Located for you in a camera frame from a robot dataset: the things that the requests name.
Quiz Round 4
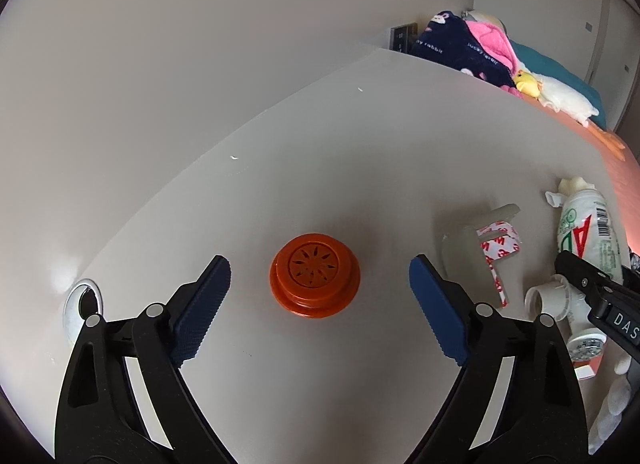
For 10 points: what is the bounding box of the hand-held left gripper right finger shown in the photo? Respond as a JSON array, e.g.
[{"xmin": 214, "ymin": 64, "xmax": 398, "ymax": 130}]
[{"xmin": 408, "ymin": 254, "xmax": 588, "ymax": 464}]

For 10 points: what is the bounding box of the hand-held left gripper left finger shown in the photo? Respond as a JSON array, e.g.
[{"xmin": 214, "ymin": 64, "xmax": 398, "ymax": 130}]
[{"xmin": 54, "ymin": 255, "xmax": 232, "ymax": 464}]

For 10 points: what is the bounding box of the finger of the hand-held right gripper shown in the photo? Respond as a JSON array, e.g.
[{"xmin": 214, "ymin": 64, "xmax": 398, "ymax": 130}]
[{"xmin": 554, "ymin": 250, "xmax": 640, "ymax": 302}]

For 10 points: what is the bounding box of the orange plastic cap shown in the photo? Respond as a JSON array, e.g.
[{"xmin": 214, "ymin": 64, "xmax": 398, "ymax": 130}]
[{"xmin": 270, "ymin": 232, "xmax": 362, "ymax": 319}]

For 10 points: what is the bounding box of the clear plastic piece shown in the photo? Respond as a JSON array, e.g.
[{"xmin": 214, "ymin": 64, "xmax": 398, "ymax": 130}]
[{"xmin": 442, "ymin": 203, "xmax": 522, "ymax": 295}]

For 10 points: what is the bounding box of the red-white patterned tape strip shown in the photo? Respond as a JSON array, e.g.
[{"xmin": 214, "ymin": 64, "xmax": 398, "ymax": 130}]
[{"xmin": 475, "ymin": 220, "xmax": 522, "ymax": 308}]

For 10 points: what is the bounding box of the white goose plush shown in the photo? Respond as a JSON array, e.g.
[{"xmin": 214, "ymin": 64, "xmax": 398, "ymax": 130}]
[{"xmin": 530, "ymin": 71, "xmax": 628, "ymax": 161}]

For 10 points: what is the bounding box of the yellow duck plush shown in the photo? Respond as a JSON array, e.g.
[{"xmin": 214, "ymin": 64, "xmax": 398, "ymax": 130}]
[{"xmin": 512, "ymin": 70, "xmax": 543, "ymax": 98}]

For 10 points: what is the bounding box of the white door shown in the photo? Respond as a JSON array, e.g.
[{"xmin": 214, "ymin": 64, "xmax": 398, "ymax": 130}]
[{"xmin": 582, "ymin": 0, "xmax": 640, "ymax": 129}]

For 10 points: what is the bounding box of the pink fleece cloth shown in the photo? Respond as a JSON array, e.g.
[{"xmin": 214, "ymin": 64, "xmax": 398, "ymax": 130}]
[{"xmin": 462, "ymin": 18, "xmax": 523, "ymax": 97}]

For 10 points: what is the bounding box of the navy printed blanket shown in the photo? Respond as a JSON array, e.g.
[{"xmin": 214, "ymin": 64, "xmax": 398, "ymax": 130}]
[{"xmin": 411, "ymin": 11, "xmax": 516, "ymax": 89}]

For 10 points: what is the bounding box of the metal cable grommet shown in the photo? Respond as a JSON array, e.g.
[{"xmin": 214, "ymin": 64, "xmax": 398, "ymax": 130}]
[{"xmin": 63, "ymin": 279, "xmax": 105, "ymax": 339}]

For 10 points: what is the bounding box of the black wall socket panel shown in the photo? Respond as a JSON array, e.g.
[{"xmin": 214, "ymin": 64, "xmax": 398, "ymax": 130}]
[{"xmin": 390, "ymin": 22, "xmax": 418, "ymax": 52}]

